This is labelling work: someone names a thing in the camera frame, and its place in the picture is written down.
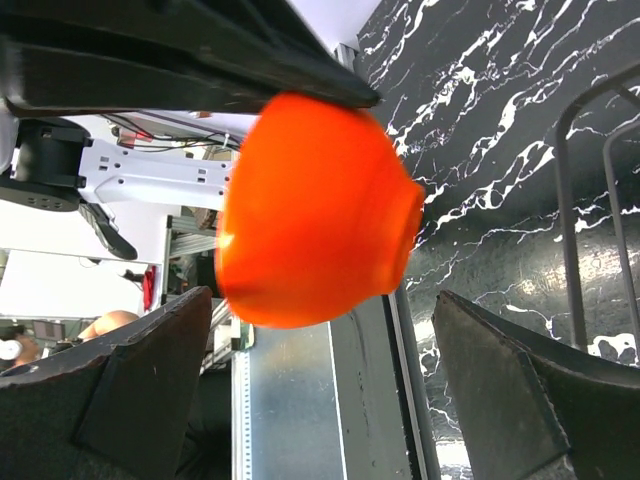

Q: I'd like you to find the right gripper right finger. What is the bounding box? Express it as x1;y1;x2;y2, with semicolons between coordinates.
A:
433;291;639;479

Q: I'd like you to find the orange bowl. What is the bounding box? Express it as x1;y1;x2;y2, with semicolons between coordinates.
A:
215;93;425;329

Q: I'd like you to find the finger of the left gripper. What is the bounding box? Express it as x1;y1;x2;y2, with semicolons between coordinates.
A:
1;0;380;117

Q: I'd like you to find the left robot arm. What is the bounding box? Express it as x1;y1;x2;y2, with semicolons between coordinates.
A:
1;1;380;261

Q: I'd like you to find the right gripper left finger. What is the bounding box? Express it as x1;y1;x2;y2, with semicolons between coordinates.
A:
1;287;212;479

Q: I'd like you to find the aluminium frame structure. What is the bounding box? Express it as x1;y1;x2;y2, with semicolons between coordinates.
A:
157;208;255;371

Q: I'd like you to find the wire dish rack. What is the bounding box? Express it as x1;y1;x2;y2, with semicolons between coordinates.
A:
555;63;639;352

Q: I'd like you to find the white slotted cable duct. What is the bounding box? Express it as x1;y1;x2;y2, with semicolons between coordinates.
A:
231;352;253;480

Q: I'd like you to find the person with white headphones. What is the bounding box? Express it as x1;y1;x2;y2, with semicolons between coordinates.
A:
1;310;139;372

